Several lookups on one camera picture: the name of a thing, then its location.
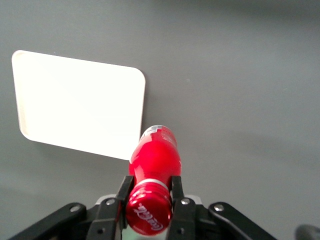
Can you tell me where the red coke bottle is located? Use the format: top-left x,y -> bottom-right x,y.
125,124 -> 182,237

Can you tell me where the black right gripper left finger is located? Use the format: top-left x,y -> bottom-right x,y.
86,175 -> 135,240

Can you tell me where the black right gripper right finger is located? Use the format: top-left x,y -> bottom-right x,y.
166,175 -> 198,240

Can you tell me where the beige plastic tray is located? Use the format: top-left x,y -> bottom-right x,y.
11,49 -> 147,161

